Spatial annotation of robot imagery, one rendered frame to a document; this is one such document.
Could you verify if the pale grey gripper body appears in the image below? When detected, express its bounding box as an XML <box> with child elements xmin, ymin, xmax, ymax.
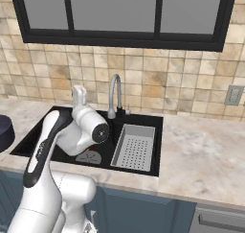
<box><xmin>71</xmin><ymin>84</ymin><xmax>88</xmax><ymax>103</ymax></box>

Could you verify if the black sink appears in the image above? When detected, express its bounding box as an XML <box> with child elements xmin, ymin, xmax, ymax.
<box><xmin>9</xmin><ymin>105</ymin><xmax>165</xmax><ymax>177</ymax></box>

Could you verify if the grey round sink drain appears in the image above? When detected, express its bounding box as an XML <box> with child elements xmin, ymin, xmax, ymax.
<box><xmin>75</xmin><ymin>150</ymin><xmax>102</xmax><ymax>165</ymax></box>

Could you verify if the dark pot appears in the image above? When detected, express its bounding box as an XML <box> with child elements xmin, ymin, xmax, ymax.
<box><xmin>0</xmin><ymin>114</ymin><xmax>16</xmax><ymax>153</ymax></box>

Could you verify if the grey curved tap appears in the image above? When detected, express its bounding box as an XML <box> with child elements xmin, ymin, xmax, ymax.
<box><xmin>107</xmin><ymin>73</ymin><xmax>132</xmax><ymax>120</ymax></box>

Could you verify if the black framed window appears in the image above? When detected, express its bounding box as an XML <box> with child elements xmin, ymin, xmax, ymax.
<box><xmin>9</xmin><ymin>0</ymin><xmax>238</xmax><ymax>53</ymax></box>

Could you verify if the grey perforated strainer basket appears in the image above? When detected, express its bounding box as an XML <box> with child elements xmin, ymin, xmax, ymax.
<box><xmin>110</xmin><ymin>124</ymin><xmax>156</xmax><ymax>173</ymax></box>

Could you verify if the blue cupboard door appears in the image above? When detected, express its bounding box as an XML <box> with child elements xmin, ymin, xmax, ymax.
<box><xmin>95</xmin><ymin>186</ymin><xmax>178</xmax><ymax>233</ymax></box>
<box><xmin>0</xmin><ymin>169</ymin><xmax>26</xmax><ymax>233</ymax></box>

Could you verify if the grey dishwasher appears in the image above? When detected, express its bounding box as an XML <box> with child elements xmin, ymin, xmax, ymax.
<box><xmin>189</xmin><ymin>202</ymin><xmax>245</xmax><ymax>233</ymax></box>

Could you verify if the grey wall socket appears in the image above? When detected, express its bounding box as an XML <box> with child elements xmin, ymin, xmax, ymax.
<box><xmin>224</xmin><ymin>84</ymin><xmax>245</xmax><ymax>106</ymax></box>

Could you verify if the grey dishwasher handle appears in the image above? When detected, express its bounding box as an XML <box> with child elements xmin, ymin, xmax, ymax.
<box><xmin>197</xmin><ymin>212</ymin><xmax>245</xmax><ymax>229</ymax></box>

